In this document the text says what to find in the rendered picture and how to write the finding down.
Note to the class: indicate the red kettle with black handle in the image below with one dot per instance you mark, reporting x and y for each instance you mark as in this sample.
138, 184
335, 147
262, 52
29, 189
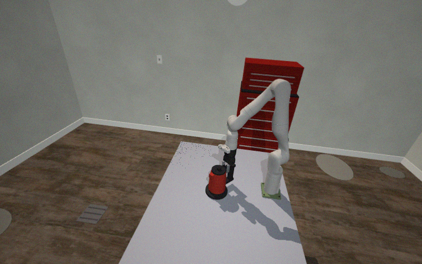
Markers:
218, 179

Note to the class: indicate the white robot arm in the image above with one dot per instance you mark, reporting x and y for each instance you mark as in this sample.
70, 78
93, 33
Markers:
280, 121

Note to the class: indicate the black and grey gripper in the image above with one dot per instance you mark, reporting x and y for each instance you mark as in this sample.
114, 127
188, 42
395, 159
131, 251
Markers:
229, 153

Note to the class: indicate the black round disc with center stud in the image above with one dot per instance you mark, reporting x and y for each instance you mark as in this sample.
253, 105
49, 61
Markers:
216, 197

